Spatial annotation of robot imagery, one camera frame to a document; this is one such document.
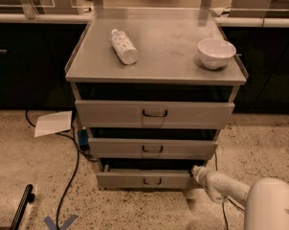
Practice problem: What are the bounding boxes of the grey middle drawer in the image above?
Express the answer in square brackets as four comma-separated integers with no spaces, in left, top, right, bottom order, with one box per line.
[89,138,217,160]

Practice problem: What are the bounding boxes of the black bar object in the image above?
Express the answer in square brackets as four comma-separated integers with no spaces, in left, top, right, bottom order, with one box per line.
[10,184,35,230]

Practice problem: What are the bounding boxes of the dark lab counter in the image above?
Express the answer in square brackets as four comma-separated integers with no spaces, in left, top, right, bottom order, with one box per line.
[0,20,289,113]

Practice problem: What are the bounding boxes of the blue tape cross mark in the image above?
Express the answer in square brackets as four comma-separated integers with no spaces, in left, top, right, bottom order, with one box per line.
[43,214,79,230]

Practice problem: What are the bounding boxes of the clear plastic water bottle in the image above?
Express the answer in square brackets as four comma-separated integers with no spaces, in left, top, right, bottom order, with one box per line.
[111,29,138,65]

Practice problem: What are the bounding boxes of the grey bottom drawer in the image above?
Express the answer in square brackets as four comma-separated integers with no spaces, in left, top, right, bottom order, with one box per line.
[97,167,200,190]

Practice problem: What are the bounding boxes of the black looped cable right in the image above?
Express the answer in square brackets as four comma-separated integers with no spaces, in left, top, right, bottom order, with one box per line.
[213,151,246,230]

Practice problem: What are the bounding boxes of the grey drawer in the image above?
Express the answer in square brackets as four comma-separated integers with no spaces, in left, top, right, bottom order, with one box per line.
[97,167,200,190]
[76,100,234,129]
[89,138,217,160]

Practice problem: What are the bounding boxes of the blue power box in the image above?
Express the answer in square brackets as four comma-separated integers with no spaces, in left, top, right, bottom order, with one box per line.
[78,129,89,147]

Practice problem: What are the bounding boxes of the white paper sheet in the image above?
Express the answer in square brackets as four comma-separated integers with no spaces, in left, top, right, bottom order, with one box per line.
[34,111,72,137]

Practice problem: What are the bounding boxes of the white ceramic bowl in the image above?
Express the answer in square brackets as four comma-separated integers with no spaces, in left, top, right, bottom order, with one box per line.
[198,38,236,69]

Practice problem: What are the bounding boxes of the grey metal drawer cabinet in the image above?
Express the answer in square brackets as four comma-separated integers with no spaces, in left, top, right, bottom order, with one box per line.
[66,8,247,176]

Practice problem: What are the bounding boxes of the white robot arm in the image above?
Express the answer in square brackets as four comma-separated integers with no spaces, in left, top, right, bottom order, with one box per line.
[191,166,289,230]

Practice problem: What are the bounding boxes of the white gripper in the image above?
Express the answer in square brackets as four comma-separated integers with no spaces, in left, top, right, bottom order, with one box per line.
[191,166,220,193]

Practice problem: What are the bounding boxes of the grey top drawer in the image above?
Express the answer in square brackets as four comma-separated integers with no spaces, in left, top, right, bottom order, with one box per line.
[76,100,234,129]

